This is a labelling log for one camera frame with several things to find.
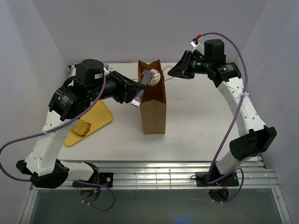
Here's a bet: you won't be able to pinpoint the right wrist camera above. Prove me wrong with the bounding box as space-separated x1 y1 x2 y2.
191 34 204 55

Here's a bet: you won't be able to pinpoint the aluminium frame rail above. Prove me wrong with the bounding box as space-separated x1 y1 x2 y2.
93 157 280 190

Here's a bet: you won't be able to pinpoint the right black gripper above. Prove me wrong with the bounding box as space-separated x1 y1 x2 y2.
167 50 211 79

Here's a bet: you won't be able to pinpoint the brown paper bag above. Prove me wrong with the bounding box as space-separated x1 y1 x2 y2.
137 60 166 134

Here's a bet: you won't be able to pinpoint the yellow bread slice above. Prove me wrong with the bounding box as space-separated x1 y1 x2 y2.
71 119 91 137

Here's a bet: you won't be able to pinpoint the sprinkled chocolate donut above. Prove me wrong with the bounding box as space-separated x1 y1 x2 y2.
148 69 161 86

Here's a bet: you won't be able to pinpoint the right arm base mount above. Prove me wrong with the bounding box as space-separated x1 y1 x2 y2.
190 172 239 187

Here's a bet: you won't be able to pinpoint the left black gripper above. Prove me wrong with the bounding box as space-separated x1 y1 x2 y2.
88 70 147 103

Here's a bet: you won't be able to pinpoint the metal serving tongs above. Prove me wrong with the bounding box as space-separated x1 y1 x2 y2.
131 70 154 107

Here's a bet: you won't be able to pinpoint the yellow plastic tray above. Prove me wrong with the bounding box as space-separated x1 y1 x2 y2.
64 101 113 147

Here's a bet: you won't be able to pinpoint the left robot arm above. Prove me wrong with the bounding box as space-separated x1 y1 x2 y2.
16 59 146 189

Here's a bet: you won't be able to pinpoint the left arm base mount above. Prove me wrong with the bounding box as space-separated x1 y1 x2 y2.
72 172 114 188

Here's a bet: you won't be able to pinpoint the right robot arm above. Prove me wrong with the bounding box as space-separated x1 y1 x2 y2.
168 38 277 185

